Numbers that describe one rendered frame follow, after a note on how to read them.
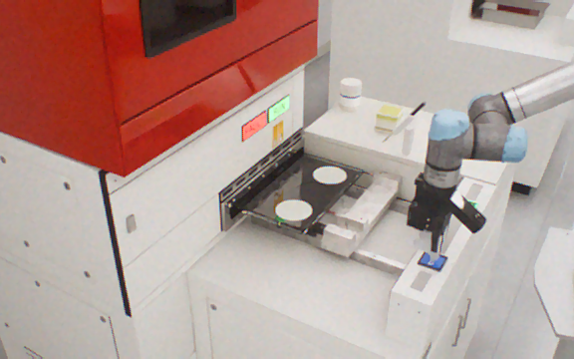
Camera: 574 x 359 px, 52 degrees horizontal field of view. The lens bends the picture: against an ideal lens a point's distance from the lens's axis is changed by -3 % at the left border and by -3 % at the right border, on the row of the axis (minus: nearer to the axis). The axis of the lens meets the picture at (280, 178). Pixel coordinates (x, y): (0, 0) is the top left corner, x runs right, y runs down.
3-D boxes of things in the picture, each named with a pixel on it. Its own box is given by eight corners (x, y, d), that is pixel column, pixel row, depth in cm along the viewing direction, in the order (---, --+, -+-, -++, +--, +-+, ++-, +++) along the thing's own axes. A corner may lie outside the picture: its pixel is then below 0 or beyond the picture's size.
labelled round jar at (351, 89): (336, 109, 206) (337, 83, 201) (345, 101, 211) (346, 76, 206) (354, 113, 202) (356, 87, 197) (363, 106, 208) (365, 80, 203)
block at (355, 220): (336, 222, 163) (337, 213, 162) (342, 216, 166) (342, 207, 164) (363, 231, 160) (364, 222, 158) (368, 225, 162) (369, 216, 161)
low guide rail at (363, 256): (250, 222, 174) (250, 213, 172) (254, 219, 175) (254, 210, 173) (414, 282, 151) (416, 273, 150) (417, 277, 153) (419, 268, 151)
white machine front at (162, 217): (125, 314, 142) (98, 172, 120) (295, 167, 201) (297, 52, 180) (135, 319, 140) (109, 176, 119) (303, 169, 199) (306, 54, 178)
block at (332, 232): (323, 237, 157) (323, 228, 156) (329, 231, 160) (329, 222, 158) (350, 247, 154) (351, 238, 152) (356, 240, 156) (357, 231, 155)
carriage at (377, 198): (321, 248, 158) (321, 239, 157) (376, 185, 185) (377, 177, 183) (348, 258, 155) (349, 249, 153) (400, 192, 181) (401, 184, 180)
